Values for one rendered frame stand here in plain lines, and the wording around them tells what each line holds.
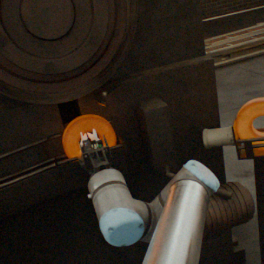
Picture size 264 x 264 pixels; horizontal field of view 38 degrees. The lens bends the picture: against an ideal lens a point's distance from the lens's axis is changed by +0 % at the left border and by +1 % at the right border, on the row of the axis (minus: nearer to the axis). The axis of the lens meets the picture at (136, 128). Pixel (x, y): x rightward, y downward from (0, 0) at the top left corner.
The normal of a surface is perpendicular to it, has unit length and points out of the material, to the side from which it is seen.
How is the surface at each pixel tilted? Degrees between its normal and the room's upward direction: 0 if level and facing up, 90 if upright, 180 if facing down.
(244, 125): 90
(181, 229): 26
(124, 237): 105
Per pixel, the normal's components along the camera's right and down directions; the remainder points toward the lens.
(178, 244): 0.28, -0.90
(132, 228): 0.25, 0.57
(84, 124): 0.26, 0.33
